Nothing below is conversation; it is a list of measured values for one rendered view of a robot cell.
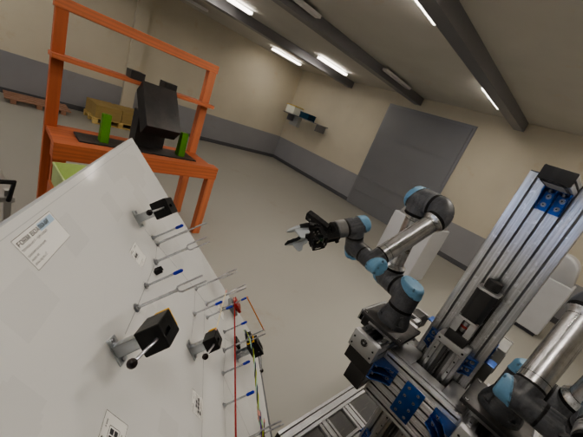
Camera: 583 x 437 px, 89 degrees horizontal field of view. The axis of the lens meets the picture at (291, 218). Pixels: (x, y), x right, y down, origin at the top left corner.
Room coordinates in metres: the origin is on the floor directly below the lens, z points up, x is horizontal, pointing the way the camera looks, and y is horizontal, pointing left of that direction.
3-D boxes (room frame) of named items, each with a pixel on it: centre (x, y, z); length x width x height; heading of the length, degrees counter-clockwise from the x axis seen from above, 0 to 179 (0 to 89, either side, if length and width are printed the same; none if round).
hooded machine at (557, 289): (5.04, -4.49, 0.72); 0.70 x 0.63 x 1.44; 48
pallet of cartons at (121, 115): (7.62, 5.26, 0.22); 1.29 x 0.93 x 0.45; 138
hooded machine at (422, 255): (5.08, -2.10, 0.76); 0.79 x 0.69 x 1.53; 48
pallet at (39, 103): (6.52, 6.35, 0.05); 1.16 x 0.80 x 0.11; 138
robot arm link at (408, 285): (1.30, -0.64, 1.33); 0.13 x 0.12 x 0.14; 33
